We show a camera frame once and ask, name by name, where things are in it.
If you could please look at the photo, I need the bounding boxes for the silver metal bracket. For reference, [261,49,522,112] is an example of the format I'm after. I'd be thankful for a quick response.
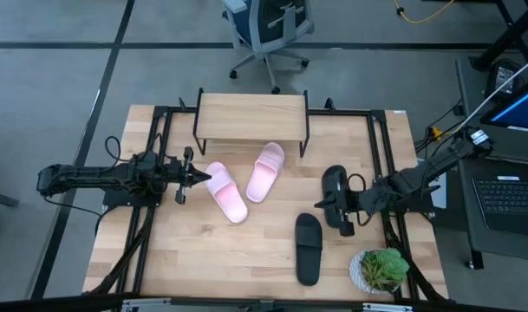
[121,297,173,312]
[362,302,414,312]

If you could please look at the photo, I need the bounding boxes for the black slide sandal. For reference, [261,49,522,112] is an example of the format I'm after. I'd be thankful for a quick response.
[295,212,323,287]
[322,164,350,230]

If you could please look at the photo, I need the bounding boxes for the monitor with blue screen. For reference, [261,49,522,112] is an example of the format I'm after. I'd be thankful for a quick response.
[479,73,528,135]

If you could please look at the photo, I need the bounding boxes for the grey office chair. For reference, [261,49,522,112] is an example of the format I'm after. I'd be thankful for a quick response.
[221,0,316,95]

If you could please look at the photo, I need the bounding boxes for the black laptop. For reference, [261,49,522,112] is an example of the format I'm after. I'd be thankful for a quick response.
[470,174,528,238]

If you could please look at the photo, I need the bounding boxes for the dark grey side desk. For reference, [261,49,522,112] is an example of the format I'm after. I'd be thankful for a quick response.
[455,55,528,270]

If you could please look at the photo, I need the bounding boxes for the pink slide sandal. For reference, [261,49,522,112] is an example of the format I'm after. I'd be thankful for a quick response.
[244,141,286,204]
[204,161,250,225]

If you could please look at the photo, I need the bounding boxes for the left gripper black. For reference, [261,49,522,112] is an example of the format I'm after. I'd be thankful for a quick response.
[161,146,212,205]

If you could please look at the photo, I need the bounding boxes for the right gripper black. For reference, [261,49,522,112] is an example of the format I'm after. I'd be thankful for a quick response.
[314,179,375,237]

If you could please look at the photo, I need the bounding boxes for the wooden shelf with black legs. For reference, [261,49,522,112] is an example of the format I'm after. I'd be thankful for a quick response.
[192,88,311,159]

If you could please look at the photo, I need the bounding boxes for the yellow floor cable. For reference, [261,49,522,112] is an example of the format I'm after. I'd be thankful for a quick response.
[392,0,455,25]

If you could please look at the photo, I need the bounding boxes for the black power supply with label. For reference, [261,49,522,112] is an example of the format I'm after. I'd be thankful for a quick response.
[484,58,526,100]

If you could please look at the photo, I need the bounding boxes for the black metal rig frame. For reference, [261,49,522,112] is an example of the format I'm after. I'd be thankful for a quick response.
[83,98,451,312]

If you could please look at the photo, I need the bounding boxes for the potted green succulent plant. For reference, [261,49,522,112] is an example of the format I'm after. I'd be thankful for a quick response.
[349,247,411,296]

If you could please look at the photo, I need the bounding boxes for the black table legs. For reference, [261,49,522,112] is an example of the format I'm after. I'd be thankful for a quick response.
[469,0,528,73]

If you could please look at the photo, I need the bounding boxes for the white cable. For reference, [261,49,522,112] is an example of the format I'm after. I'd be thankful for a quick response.
[462,54,528,129]

